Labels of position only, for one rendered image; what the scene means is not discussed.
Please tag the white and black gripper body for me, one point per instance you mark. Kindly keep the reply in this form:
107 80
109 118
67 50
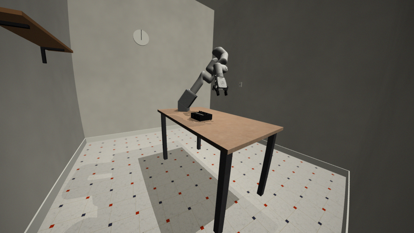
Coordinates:
220 81

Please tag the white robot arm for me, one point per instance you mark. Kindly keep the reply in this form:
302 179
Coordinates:
216 68

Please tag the black lighting desk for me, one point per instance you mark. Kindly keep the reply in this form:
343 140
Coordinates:
201 116

